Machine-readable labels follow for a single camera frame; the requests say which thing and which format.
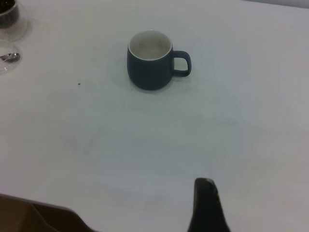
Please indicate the clear glass round dish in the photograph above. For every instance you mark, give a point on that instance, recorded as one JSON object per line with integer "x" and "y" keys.
{"x": 7, "y": 68}

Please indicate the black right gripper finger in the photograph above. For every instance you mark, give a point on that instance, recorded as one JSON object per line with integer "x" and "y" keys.
{"x": 206, "y": 207}

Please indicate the grey ceramic mug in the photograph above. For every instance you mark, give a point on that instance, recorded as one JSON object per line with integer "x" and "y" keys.
{"x": 149, "y": 72}

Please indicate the dark coffee beans pile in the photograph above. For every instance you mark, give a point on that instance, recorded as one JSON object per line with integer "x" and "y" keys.
{"x": 8, "y": 17}

